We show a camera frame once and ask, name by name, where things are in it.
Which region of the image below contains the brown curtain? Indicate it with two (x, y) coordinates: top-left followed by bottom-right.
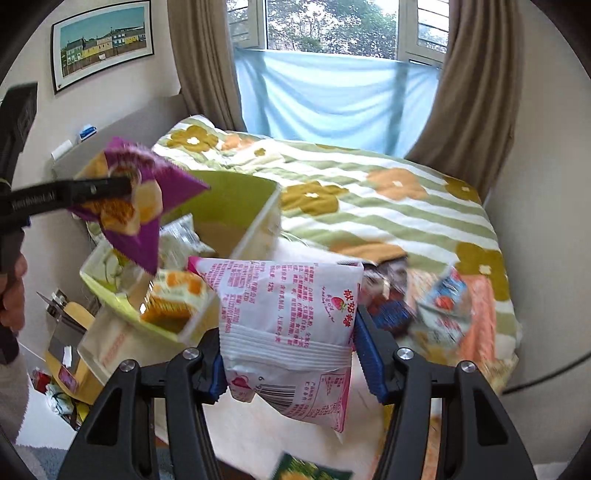
(405, 0), (526, 200)
(166, 0), (248, 133)

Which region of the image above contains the grey metal object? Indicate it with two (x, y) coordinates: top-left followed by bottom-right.
(36, 288), (100, 363)

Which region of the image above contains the green white cloth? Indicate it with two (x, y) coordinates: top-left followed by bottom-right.
(45, 382), (78, 418)

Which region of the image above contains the light blue cloth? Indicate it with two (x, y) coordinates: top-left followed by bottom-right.
(232, 45), (443, 158)

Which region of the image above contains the white green snack packet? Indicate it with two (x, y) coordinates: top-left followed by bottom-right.
(158, 213), (203, 259)
(90, 244), (141, 298)

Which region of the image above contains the purple snack packet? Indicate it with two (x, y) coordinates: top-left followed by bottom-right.
(67, 136), (211, 275)

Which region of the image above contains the dark printed snack packet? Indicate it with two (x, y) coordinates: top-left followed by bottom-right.
(362, 261), (414, 334)

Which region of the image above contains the flowered striped blanket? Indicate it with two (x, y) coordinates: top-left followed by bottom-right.
(151, 114), (525, 400)

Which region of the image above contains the small pink packet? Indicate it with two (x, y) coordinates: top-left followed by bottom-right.
(57, 366), (80, 394)

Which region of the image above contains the window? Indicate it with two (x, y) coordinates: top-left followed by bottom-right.
(225, 0), (452, 69)

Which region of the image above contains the orange white snack packet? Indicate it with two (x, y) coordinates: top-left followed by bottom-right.
(140, 269), (209, 334)

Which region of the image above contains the beige headboard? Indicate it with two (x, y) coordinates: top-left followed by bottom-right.
(52, 93), (197, 185)

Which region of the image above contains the blue white snack packet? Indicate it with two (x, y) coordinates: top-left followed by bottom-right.
(413, 267), (474, 344)

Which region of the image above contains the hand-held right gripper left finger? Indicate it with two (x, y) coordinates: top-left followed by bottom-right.
(58, 330), (227, 480)

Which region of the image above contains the cardboard box with green lining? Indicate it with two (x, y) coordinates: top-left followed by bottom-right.
(76, 170), (283, 398)

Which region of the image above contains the yellow box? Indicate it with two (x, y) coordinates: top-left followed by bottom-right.
(44, 300), (114, 404)

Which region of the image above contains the framed picture of houses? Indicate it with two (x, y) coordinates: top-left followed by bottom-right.
(50, 0), (154, 96)

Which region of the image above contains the black cable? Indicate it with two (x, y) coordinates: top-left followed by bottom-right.
(501, 371), (571, 396)

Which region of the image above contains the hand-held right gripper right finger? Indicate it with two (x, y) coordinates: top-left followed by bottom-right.
(353, 305), (539, 480)

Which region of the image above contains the person's left hand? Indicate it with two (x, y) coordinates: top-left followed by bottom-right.
(0, 256), (27, 334)

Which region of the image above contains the pink white snack packet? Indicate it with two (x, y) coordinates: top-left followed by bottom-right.
(187, 256), (365, 433)

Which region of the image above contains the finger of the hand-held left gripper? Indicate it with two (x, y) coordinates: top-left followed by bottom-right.
(11, 176), (133, 217)

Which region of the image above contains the orange patterned cloth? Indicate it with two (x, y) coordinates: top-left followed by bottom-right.
(455, 274), (499, 372)

